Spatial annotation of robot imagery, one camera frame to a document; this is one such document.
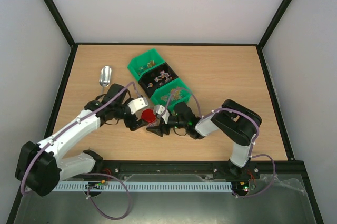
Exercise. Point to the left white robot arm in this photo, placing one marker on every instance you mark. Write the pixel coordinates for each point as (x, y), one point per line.
(41, 166)

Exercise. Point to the light blue cable duct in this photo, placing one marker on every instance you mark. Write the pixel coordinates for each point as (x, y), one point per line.
(113, 186)

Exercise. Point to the black frame post left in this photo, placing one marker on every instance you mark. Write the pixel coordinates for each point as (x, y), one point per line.
(59, 21)

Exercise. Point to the clear glass jar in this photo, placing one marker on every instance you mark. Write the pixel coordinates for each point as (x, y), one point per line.
(153, 124)

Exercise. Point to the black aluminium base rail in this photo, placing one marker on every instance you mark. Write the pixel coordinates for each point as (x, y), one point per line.
(218, 169)

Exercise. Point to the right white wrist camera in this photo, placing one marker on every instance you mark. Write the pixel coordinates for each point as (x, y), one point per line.
(161, 112)

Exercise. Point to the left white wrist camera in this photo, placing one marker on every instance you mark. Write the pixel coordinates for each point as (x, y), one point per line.
(138, 104)

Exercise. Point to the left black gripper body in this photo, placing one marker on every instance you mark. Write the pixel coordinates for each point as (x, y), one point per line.
(129, 122)

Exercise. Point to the black frame post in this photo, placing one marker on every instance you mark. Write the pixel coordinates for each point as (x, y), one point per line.
(59, 21)
(273, 23)

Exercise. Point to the black frame post right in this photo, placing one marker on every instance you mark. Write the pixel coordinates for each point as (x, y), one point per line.
(273, 23)

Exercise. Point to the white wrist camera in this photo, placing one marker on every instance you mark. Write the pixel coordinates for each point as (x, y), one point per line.
(138, 104)
(161, 112)

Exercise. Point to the silver metal scoop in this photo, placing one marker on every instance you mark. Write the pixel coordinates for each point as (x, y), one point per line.
(105, 77)

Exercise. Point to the black bin with swirl lollipops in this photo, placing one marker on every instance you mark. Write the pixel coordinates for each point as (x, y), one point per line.
(156, 78)

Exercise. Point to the green bin with lollipops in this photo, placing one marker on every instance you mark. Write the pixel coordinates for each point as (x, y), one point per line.
(142, 63)

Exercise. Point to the red jar lid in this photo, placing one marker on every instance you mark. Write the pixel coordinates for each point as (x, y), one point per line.
(148, 116)

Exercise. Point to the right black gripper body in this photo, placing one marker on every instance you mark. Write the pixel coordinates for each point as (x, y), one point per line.
(164, 124)

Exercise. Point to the green bin with gummy candies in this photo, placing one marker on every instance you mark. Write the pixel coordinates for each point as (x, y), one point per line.
(176, 87)

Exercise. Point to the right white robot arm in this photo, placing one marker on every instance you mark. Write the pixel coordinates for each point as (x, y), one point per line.
(237, 122)

